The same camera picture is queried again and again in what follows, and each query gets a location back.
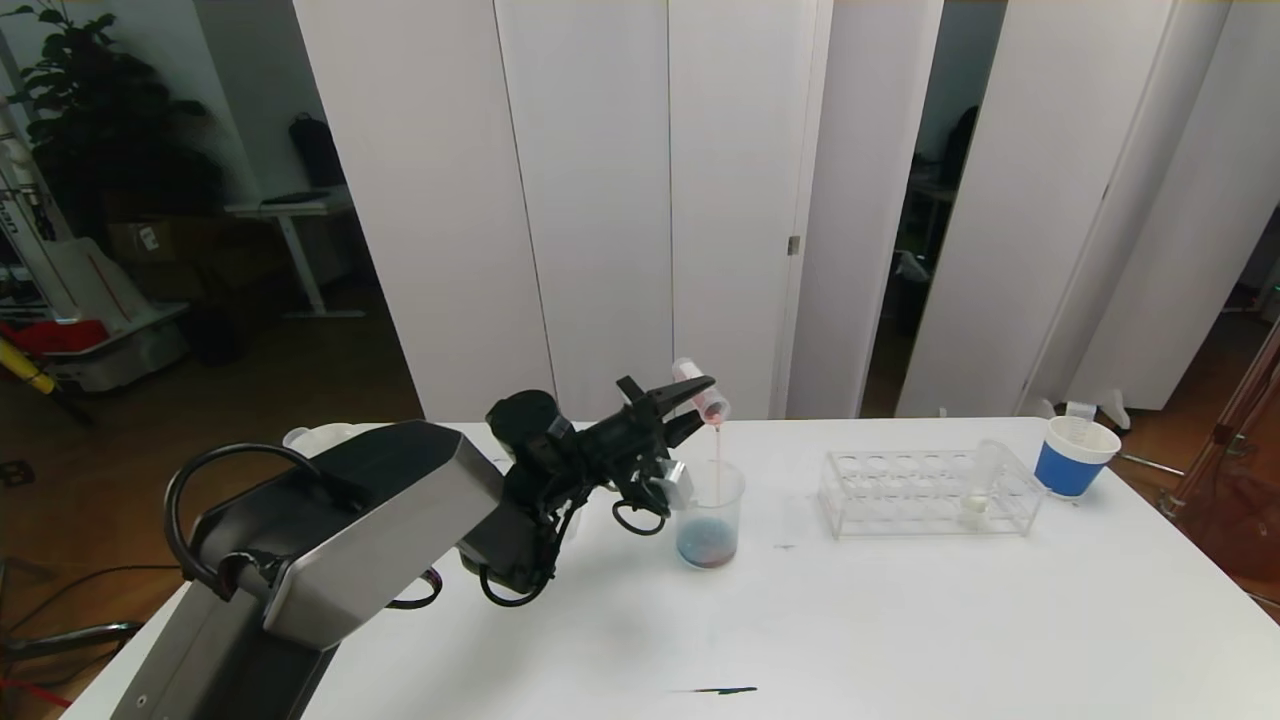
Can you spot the test tube pale yellow pigment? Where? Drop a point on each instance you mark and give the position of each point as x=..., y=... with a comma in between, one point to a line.
x=973, y=508

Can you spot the test tube with red pigment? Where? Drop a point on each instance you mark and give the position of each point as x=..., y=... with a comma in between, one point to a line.
x=712, y=405
x=1080, y=412

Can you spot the thin metal rod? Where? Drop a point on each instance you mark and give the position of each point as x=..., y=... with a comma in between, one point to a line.
x=1150, y=466

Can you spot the white machine base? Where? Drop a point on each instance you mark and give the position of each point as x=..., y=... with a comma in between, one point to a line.
x=120, y=348

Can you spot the black backpack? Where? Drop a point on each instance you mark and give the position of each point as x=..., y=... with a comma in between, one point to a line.
x=316, y=148

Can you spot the dark floor outlet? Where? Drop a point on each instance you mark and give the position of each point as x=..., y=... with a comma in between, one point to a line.
x=15, y=472

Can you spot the white pole with lettering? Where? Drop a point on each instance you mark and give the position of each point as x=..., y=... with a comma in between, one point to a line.
x=25, y=190

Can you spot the yellow tool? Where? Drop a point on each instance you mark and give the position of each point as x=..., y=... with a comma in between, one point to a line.
x=30, y=373

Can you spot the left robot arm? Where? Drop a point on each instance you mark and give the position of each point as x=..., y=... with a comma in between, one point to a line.
x=380, y=520

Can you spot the white desk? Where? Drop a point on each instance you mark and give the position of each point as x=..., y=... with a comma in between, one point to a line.
x=300, y=205

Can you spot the grey metal leg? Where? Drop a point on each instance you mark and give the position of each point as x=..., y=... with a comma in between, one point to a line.
x=80, y=637

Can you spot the brown cardboard box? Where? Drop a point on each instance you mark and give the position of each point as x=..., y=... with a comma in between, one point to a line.
x=148, y=238

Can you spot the dark green potted plant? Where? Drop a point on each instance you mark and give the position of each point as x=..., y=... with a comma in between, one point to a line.
x=100, y=110

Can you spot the clear glass beaker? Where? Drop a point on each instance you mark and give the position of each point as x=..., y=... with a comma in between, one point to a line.
x=710, y=545

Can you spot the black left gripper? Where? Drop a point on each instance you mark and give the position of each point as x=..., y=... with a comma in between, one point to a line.
x=641, y=411

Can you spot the white paper cup blue sleeve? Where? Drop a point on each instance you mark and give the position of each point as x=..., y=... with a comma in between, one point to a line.
x=320, y=435
x=1066, y=468

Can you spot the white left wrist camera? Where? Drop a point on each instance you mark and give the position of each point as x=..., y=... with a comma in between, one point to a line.
x=678, y=482

